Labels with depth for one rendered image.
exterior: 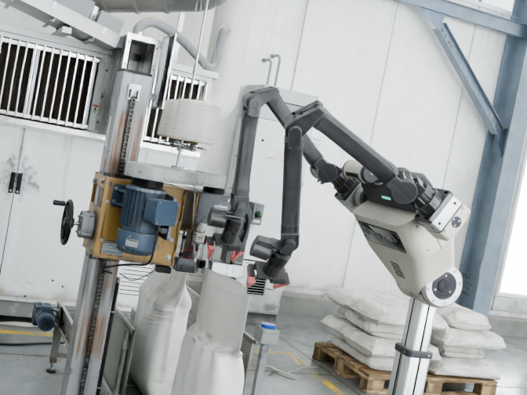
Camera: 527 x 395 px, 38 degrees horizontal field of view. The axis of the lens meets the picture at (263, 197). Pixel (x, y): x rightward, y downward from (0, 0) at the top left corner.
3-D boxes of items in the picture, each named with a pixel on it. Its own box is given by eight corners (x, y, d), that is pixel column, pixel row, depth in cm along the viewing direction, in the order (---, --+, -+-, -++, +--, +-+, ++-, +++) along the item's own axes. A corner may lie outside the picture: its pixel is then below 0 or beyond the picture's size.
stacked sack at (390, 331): (419, 345, 564) (423, 327, 563) (368, 339, 551) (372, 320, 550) (380, 322, 627) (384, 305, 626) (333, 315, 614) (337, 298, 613)
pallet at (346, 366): (494, 399, 593) (497, 381, 593) (365, 394, 542) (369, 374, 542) (430, 365, 667) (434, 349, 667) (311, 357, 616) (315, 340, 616)
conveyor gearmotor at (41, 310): (60, 336, 445) (65, 311, 444) (34, 334, 439) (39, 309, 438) (54, 322, 472) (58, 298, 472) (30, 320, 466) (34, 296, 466)
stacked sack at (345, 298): (418, 320, 599) (422, 302, 598) (343, 312, 575) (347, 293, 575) (391, 307, 639) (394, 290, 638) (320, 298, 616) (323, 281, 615)
